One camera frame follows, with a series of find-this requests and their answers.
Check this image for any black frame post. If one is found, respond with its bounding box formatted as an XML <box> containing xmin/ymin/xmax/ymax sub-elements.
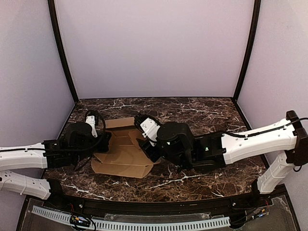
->
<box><xmin>47</xmin><ymin>0</ymin><xmax>79</xmax><ymax>104</ymax></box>
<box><xmin>232</xmin><ymin>0</ymin><xmax>261</xmax><ymax>104</ymax></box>

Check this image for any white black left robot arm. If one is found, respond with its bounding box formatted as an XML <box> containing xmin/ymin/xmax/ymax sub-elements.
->
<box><xmin>0</xmin><ymin>122</ymin><xmax>111</xmax><ymax>200</ymax></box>

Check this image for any right small circuit board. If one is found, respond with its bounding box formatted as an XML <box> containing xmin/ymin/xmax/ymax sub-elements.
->
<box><xmin>251</xmin><ymin>208</ymin><xmax>269</xmax><ymax>220</ymax></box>

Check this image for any black front table rail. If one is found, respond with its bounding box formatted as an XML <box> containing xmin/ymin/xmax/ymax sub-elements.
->
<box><xmin>43</xmin><ymin>184</ymin><xmax>286</xmax><ymax>217</ymax></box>

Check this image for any white slotted cable duct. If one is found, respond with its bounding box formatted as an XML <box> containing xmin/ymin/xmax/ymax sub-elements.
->
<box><xmin>32</xmin><ymin>205</ymin><xmax>231</xmax><ymax>231</ymax></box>

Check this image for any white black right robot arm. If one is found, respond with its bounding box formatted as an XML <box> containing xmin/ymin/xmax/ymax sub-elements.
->
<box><xmin>134</xmin><ymin>111</ymin><xmax>308</xmax><ymax>196</ymax></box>

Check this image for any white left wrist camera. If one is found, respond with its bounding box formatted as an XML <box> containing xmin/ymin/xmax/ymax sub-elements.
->
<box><xmin>85</xmin><ymin>115</ymin><xmax>98</xmax><ymax>138</ymax></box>

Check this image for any black left frame post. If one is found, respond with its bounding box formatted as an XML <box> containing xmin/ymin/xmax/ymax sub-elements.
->
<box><xmin>47</xmin><ymin>0</ymin><xmax>79</xmax><ymax>104</ymax></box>

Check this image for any small green circuit board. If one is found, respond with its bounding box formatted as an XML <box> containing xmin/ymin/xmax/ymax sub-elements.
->
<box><xmin>69</xmin><ymin>215</ymin><xmax>91</xmax><ymax>227</ymax></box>

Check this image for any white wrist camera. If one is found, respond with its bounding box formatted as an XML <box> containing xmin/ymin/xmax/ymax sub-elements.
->
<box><xmin>141</xmin><ymin>117</ymin><xmax>160</xmax><ymax>146</ymax></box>
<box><xmin>85</xmin><ymin>115</ymin><xmax>98</xmax><ymax>138</ymax></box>

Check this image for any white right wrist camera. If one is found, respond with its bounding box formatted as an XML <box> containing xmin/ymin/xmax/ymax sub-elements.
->
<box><xmin>141</xmin><ymin>117</ymin><xmax>160</xmax><ymax>146</ymax></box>

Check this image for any black right frame post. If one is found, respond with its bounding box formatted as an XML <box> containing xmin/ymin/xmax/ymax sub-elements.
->
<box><xmin>232</xmin><ymin>0</ymin><xmax>261</xmax><ymax>104</ymax></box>

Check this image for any brown cardboard box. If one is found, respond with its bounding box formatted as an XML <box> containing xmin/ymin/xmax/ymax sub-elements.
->
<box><xmin>91</xmin><ymin>117</ymin><xmax>161</xmax><ymax>179</ymax></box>

